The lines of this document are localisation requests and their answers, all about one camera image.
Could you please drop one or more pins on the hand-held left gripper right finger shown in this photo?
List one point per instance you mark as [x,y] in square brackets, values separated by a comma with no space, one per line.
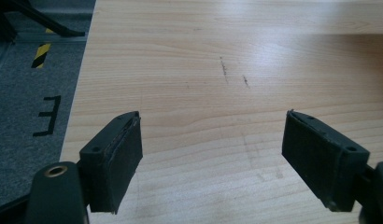
[320,161]

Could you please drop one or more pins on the black floor tape mark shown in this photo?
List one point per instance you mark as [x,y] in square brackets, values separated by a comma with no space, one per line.
[49,115]

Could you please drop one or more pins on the black stand leg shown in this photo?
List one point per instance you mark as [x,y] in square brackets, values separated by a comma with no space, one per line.
[43,18]

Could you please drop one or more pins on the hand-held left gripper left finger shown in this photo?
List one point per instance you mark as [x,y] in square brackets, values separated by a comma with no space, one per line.
[113,161]

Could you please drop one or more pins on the yellow black striped floor tape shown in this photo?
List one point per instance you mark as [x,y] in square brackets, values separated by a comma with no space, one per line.
[41,53]

